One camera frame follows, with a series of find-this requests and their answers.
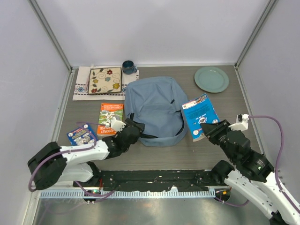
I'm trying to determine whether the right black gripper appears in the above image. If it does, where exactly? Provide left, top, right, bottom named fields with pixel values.
left=199, top=119, right=236, bottom=162

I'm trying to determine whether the blue paperback book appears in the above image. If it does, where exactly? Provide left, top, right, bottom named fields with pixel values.
left=181, top=93, right=220, bottom=142

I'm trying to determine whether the blue fabric backpack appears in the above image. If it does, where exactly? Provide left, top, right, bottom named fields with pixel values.
left=124, top=76, right=188, bottom=147

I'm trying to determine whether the orange treehouse book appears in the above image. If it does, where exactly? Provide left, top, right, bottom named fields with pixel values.
left=97, top=103, right=124, bottom=137

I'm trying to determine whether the blue cartoon book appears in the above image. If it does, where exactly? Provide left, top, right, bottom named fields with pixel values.
left=67, top=123, right=98, bottom=146

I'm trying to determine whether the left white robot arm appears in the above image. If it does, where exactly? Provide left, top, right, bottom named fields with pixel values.
left=27, top=118, right=145, bottom=192

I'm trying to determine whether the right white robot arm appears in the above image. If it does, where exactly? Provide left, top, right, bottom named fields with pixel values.
left=201, top=114, right=300, bottom=225

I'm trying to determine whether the teal round plate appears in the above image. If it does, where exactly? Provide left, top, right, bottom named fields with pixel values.
left=194, top=66, right=229, bottom=93

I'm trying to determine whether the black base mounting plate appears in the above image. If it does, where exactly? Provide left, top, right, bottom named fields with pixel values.
left=80, top=170, right=225, bottom=192

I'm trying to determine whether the dark blue ceramic mug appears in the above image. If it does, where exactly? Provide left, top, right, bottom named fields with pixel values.
left=122, top=60, right=137, bottom=75

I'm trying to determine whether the floral square tile plate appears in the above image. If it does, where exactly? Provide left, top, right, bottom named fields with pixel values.
left=88, top=67, right=122, bottom=95

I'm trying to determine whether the white patterned cloth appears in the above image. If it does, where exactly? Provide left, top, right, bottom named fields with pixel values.
left=73, top=66, right=142, bottom=101

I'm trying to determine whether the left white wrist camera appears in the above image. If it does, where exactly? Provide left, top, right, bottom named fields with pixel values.
left=105, top=117, right=126, bottom=132

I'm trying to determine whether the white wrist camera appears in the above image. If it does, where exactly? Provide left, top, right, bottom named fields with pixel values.
left=105, top=117, right=126, bottom=132
left=229, top=114, right=249, bottom=131

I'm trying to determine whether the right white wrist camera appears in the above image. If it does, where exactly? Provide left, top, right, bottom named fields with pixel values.
left=229, top=114, right=249, bottom=131

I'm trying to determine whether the white slotted cable duct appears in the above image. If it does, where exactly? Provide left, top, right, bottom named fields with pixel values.
left=40, top=188, right=216, bottom=199

